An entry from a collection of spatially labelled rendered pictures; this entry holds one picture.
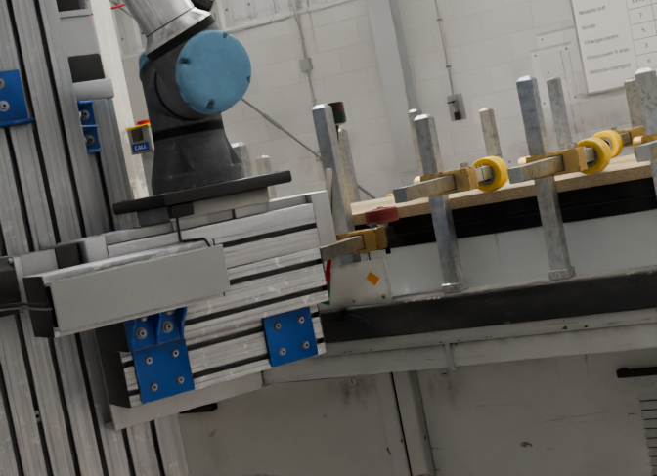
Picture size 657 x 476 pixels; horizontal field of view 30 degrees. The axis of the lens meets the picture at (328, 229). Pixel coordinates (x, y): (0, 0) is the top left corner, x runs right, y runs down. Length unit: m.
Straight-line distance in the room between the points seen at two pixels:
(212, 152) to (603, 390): 1.34
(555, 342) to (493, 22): 7.75
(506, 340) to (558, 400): 0.30
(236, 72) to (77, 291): 0.40
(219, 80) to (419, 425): 1.51
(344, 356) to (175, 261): 1.22
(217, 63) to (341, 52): 9.14
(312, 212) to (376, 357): 0.94
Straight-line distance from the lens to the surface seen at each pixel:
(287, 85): 11.23
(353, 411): 3.23
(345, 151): 4.06
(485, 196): 2.91
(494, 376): 3.04
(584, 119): 10.11
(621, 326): 2.67
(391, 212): 2.92
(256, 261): 1.96
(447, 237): 2.73
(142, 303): 1.75
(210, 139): 1.95
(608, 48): 10.01
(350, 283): 2.85
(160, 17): 1.83
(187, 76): 1.80
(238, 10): 11.50
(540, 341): 2.73
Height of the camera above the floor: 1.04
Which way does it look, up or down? 3 degrees down
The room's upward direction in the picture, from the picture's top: 11 degrees counter-clockwise
